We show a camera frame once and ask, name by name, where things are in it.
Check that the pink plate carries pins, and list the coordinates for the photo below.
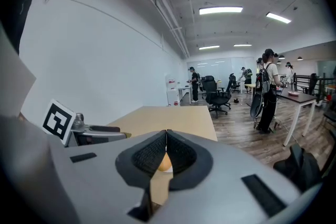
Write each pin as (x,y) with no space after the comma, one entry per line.
(293,93)

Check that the round golden-brown bread food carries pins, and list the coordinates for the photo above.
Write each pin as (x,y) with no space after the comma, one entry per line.
(165,164)

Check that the white desk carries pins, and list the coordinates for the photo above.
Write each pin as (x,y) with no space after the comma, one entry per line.
(184,90)

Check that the black office chair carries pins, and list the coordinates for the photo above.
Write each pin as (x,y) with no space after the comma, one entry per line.
(216,94)
(233,84)

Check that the black metal railing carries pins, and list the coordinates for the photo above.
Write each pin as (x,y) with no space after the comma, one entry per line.
(315,84)

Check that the dark table with white legs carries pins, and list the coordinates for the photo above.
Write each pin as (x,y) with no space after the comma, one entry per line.
(302,98)

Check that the long ceiling light panel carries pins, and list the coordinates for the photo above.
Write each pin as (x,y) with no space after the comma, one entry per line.
(209,47)
(242,45)
(278,17)
(220,10)

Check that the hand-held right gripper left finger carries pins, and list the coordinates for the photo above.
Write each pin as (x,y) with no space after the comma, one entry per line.
(99,178)

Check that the white ceiling pipes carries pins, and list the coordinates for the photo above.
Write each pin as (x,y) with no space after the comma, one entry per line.
(173,23)

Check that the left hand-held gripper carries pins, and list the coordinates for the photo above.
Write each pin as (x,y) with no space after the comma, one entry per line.
(59,120)

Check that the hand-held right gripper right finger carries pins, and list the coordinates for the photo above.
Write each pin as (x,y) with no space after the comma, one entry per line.
(223,186)

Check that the white water dispenser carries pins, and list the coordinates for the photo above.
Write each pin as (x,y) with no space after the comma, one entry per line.
(172,91)

